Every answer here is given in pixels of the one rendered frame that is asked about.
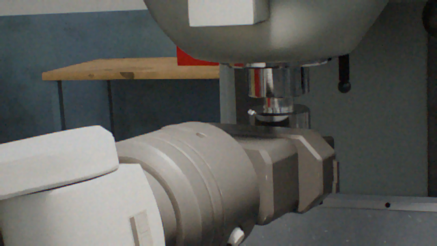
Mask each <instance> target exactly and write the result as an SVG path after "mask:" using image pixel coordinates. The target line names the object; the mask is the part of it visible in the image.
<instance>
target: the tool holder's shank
mask: <svg viewBox="0 0 437 246"><path fill-rule="evenodd" d="M293 107H294V97H293V98H264V108H265V110H269V111H283V110H289V109H292V108H293Z"/></svg>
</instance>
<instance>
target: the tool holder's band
mask: <svg viewBox="0 0 437 246"><path fill-rule="evenodd" d="M248 116H249V123H250V124H253V125H259V126H269V127H286V126H293V125H298V124H304V123H307V122H309V121H310V120H311V110H310V108H309V107H308V106H306V105H302V104H296V103H294V107H293V108H292V109H289V110H283V111H269V110H265V108H264V105H258V106H254V107H251V109H250V110H249V111H248Z"/></svg>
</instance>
